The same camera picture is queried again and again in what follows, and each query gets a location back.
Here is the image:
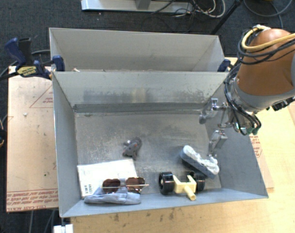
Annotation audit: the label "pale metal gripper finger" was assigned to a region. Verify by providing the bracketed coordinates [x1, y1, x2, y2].
[208, 129, 228, 159]
[199, 98, 227, 125]

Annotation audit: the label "black wheels cream axle toy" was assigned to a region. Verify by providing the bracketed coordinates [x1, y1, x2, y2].
[158, 170, 207, 201]

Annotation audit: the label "grey metal bin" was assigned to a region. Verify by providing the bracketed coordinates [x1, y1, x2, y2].
[49, 27, 269, 218]

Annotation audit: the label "grey toy animal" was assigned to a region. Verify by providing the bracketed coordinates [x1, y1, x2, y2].
[122, 136, 143, 161]

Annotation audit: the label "brown lens sunglasses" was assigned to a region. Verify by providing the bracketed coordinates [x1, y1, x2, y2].
[101, 176, 150, 195]

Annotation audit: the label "pale blue cloth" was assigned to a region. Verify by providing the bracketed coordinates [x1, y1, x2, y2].
[84, 186, 142, 206]

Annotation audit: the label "white paper card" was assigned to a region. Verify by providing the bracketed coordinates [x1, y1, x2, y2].
[76, 158, 138, 199]

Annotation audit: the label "brown cardboard board red print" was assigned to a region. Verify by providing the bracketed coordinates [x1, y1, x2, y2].
[5, 66, 276, 213]

